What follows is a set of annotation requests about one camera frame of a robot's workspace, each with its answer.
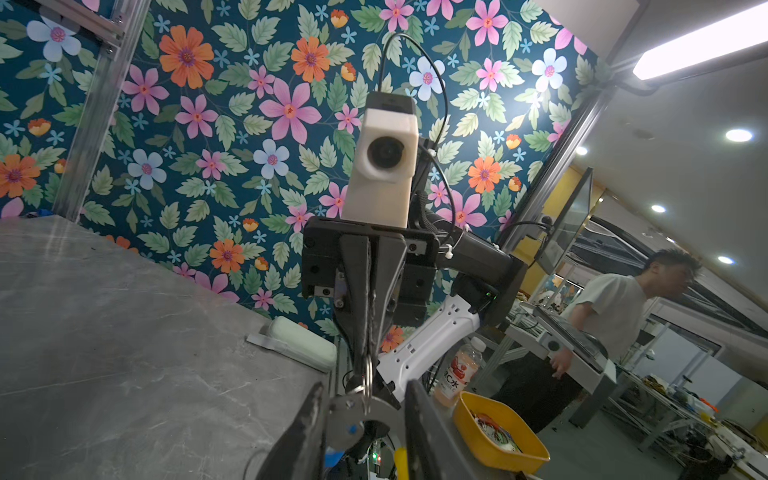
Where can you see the ceiling light bar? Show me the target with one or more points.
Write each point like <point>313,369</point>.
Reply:
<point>737,39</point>

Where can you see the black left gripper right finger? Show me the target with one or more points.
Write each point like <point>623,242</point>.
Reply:
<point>431,451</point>

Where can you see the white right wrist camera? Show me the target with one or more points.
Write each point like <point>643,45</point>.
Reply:
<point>384,162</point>

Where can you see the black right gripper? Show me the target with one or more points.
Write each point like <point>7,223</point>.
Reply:
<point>369,271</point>

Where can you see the pale green sponge block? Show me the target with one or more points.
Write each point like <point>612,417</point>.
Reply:
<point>288,338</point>

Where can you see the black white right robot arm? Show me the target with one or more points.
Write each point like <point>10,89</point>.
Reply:
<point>475,283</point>

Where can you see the plastic drink bottle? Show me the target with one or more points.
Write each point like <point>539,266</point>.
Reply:
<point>464,365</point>

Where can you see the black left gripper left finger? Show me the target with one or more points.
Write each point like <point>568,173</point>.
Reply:
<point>299,452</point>

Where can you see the person in white shirt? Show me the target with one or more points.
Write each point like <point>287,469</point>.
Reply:
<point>610,308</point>

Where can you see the yellow capped key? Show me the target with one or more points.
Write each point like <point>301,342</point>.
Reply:
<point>401,463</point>

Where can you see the yellow plastic tray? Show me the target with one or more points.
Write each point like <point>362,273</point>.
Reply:
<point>497,436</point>

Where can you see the silver metal keyring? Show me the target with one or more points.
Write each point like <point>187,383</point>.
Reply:
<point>348,414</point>

